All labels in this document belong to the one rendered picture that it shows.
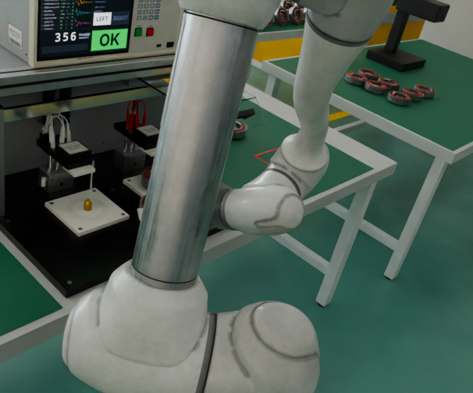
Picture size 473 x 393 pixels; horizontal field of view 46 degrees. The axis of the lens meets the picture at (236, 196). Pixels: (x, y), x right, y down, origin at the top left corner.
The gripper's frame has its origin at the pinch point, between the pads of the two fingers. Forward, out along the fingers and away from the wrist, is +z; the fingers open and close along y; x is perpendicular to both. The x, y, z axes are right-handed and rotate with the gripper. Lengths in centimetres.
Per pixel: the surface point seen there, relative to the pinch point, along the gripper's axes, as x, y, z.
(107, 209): 1.3, -6.8, 13.9
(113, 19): 46.8, 1.6, 5.6
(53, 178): 11.2, -13.4, 25.1
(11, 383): -55, -21, 72
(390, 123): -3, 146, 16
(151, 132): 17.6, 12.6, 14.7
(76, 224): 0.5, -17.0, 12.5
